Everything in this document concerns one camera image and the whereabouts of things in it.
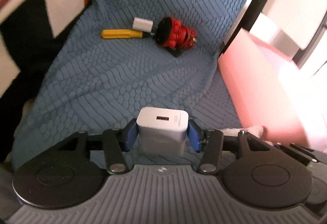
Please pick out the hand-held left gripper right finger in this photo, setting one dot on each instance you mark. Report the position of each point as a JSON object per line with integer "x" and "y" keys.
{"x": 193, "y": 134}

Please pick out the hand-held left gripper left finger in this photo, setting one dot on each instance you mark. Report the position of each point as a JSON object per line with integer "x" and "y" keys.
{"x": 131, "y": 134}

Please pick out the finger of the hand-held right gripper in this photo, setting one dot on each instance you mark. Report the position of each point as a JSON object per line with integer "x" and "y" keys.
{"x": 304, "y": 151}

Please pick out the white USB charger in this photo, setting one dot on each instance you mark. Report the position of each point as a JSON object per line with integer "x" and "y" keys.
{"x": 161, "y": 132}

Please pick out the pink cardboard box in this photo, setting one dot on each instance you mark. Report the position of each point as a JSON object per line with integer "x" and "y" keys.
{"x": 247, "y": 83}

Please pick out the red plastic toy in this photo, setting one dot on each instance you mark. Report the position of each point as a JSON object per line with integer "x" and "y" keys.
{"x": 175, "y": 32}

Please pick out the blue textured blanket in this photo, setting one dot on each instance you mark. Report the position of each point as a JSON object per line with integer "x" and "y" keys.
{"x": 122, "y": 78}

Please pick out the small white adapter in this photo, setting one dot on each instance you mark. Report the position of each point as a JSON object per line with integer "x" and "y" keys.
{"x": 142, "y": 24}

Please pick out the white cutting board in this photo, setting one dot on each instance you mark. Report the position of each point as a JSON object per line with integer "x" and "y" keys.
{"x": 299, "y": 9}

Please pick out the red white black blanket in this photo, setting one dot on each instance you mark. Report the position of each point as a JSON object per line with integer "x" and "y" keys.
{"x": 28, "y": 22}

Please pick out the black metal frame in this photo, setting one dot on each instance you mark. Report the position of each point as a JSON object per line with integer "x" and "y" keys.
{"x": 251, "y": 9}

